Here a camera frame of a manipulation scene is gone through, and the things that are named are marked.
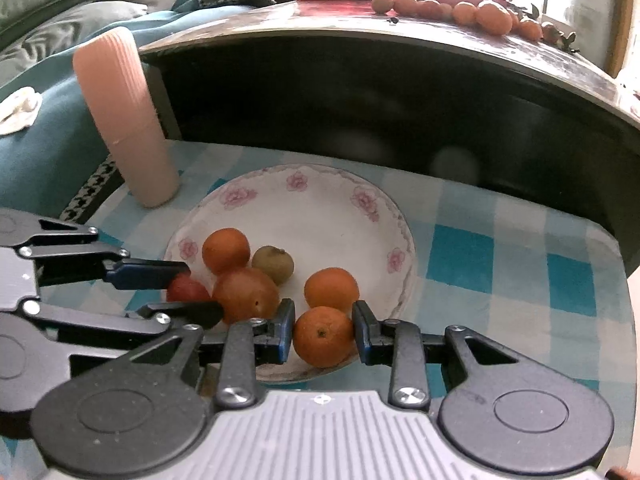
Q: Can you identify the cream white cloth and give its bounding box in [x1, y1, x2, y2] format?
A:
[0, 87, 42, 136]

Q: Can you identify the orange tangerine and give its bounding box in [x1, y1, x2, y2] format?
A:
[304, 267, 361, 313]
[292, 306, 357, 368]
[202, 228, 251, 276]

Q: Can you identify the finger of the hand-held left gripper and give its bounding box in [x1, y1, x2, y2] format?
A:
[22, 299, 224, 359]
[19, 218, 192, 291]

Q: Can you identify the row of small orange fruits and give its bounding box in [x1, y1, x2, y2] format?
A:
[371, 0, 576, 48]

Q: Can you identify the small red tomato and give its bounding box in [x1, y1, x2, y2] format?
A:
[166, 275, 212, 304]

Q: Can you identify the brown longan fruit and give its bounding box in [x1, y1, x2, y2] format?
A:
[251, 245, 295, 286]

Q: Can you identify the white floral plate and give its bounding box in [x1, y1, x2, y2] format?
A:
[164, 164, 417, 385]

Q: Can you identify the pink ribbed cylinder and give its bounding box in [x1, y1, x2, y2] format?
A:
[72, 27, 182, 209]

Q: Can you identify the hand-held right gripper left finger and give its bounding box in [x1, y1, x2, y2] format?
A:
[125, 298, 297, 409]

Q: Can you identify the dark glossy table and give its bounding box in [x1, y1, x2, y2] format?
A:
[137, 0, 640, 281]

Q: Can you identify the large red tomato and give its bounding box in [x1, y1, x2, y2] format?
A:
[212, 266, 281, 325]

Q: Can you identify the teal blanket with houndstooth trim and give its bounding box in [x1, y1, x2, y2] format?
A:
[0, 7, 168, 221]

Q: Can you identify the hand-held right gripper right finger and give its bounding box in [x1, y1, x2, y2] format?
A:
[351, 300, 523, 409]

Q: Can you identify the blue white checked tablecloth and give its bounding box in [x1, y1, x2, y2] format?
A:
[0, 140, 630, 480]

